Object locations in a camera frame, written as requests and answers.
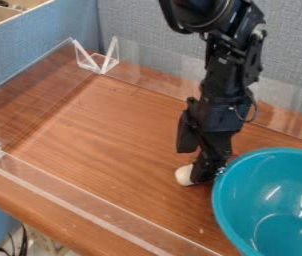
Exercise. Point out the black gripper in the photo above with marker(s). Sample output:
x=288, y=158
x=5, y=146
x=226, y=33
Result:
x=208, y=123

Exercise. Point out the white brown toy mushroom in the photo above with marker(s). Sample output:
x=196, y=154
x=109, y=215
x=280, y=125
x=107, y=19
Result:
x=187, y=175

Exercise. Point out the blue plastic bowl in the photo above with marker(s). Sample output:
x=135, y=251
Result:
x=256, y=202

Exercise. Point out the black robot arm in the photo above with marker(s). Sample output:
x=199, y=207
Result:
x=231, y=27

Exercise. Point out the clear acrylic back barrier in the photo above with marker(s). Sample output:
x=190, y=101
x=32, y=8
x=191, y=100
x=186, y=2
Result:
x=279, y=98

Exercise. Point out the clear acrylic barrier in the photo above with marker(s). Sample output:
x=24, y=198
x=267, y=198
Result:
x=279, y=98
x=116, y=220

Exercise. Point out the clear acrylic front barrier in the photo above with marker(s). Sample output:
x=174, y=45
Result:
x=116, y=220

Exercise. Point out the wooden shelf box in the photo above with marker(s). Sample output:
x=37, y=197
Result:
x=13, y=8

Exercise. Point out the clear acrylic corner bracket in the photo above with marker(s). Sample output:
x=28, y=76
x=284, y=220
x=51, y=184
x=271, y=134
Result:
x=97, y=63

